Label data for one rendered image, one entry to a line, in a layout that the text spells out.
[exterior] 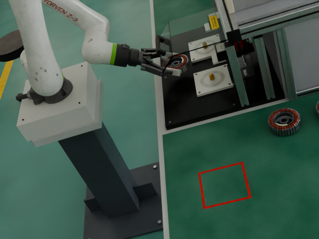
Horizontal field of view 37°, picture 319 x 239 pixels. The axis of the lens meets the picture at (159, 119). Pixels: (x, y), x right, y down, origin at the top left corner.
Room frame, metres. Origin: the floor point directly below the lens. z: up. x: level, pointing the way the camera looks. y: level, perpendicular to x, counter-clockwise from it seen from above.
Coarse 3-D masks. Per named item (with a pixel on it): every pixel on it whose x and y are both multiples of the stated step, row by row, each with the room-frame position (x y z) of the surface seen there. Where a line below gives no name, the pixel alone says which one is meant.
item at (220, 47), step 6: (246, 42) 1.53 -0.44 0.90; (216, 48) 1.54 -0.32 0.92; (222, 48) 1.52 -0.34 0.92; (240, 48) 1.51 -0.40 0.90; (246, 48) 1.49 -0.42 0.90; (252, 48) 1.48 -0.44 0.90; (216, 54) 1.51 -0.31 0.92; (222, 54) 1.51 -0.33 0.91; (240, 54) 1.49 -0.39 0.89; (216, 60) 1.52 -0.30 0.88; (222, 60) 1.50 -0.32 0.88
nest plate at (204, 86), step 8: (224, 64) 1.61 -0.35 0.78; (200, 72) 1.63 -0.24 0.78; (208, 72) 1.60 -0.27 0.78; (216, 72) 1.58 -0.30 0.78; (224, 72) 1.56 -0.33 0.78; (200, 80) 1.58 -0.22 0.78; (208, 80) 1.55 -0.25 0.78; (216, 80) 1.53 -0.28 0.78; (224, 80) 1.51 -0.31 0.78; (200, 88) 1.53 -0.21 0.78; (208, 88) 1.50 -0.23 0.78; (216, 88) 1.48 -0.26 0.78; (224, 88) 1.47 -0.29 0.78
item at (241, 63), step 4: (248, 56) 1.54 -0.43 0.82; (240, 60) 1.54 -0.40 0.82; (248, 60) 1.51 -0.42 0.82; (240, 64) 1.51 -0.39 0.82; (244, 64) 1.50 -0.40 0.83; (248, 64) 1.49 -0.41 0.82; (252, 64) 1.48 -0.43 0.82; (240, 68) 1.49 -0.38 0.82; (244, 68) 1.48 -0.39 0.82; (248, 68) 1.48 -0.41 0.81; (252, 68) 1.48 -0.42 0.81; (248, 72) 1.48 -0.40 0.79; (252, 72) 1.48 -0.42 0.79; (244, 76) 1.49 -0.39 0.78; (248, 76) 1.48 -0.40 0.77
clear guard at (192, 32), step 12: (204, 12) 1.59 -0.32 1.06; (216, 12) 1.55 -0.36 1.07; (168, 24) 1.62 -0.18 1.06; (180, 24) 1.57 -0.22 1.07; (192, 24) 1.54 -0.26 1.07; (204, 24) 1.51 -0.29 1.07; (168, 36) 1.54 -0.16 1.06; (180, 36) 1.50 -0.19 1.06; (192, 36) 1.46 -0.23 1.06; (204, 36) 1.43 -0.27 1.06; (216, 36) 1.40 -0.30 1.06; (168, 48) 1.48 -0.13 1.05; (180, 48) 1.42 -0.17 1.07; (192, 48) 1.39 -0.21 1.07; (168, 60) 1.41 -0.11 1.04
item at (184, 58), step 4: (176, 56) 1.71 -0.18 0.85; (180, 56) 1.70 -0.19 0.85; (184, 56) 1.68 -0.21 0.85; (172, 60) 1.71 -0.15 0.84; (176, 60) 1.71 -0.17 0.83; (180, 60) 1.70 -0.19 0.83; (184, 60) 1.66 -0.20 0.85; (188, 60) 1.66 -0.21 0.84; (168, 64) 1.68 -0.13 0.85; (172, 64) 1.68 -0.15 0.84; (176, 64) 1.67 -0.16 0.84; (180, 64) 1.64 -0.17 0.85; (184, 64) 1.64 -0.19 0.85; (188, 64) 1.65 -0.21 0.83; (176, 68) 1.63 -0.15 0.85; (180, 68) 1.62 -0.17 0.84; (184, 68) 1.63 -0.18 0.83
